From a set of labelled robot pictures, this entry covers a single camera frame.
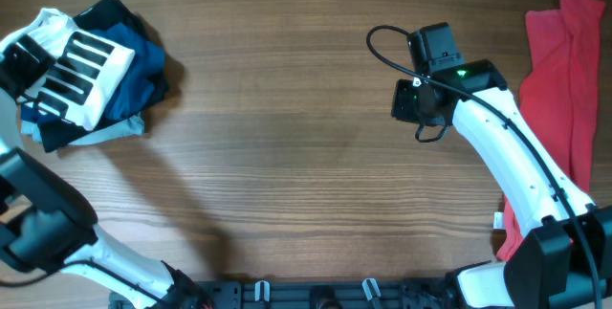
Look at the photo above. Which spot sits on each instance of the white t-shirt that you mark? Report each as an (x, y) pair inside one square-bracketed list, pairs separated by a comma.
[(87, 71)]

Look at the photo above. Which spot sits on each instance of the red t-shirt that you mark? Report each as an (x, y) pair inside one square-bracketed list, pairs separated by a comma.
[(559, 98)]

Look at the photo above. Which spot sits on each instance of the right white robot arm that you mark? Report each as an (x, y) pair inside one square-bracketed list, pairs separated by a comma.
[(564, 259)]

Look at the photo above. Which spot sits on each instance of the black folded shirt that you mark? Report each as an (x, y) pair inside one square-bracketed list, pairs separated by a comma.
[(105, 12)]

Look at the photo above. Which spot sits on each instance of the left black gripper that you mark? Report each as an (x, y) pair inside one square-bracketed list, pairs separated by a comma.
[(29, 69)]

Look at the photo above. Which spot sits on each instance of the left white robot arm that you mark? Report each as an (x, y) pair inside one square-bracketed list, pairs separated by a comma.
[(52, 228)]

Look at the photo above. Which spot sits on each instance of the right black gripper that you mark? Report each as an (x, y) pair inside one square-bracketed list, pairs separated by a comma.
[(400, 109)]

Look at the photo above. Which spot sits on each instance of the blue folded shirt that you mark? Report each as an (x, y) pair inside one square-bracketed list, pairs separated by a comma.
[(96, 75)]

